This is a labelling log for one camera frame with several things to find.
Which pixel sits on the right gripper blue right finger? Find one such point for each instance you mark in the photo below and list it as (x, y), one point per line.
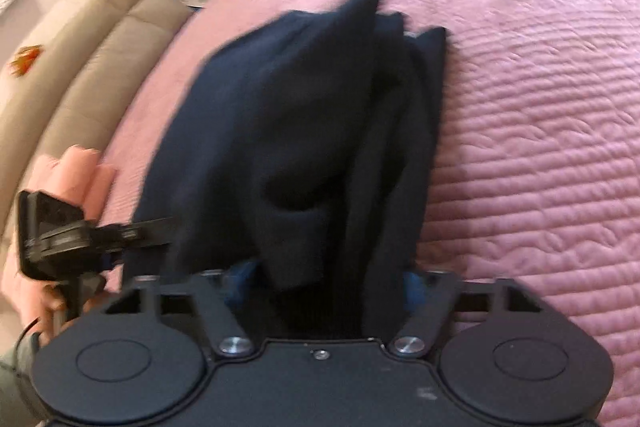
(430, 298)

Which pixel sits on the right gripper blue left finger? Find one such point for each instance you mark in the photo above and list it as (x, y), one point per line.
(218, 295)

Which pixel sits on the navy striped track pants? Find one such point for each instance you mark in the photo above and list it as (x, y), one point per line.
(299, 162)

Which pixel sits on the left hand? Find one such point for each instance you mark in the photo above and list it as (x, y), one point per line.
(50, 312)

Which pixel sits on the pink folded blanket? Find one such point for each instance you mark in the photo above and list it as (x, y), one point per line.
(79, 178)

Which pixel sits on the beige padded headboard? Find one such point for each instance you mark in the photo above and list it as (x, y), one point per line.
(80, 87)

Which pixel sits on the pink quilted bed cover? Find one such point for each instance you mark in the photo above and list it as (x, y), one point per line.
(537, 169)

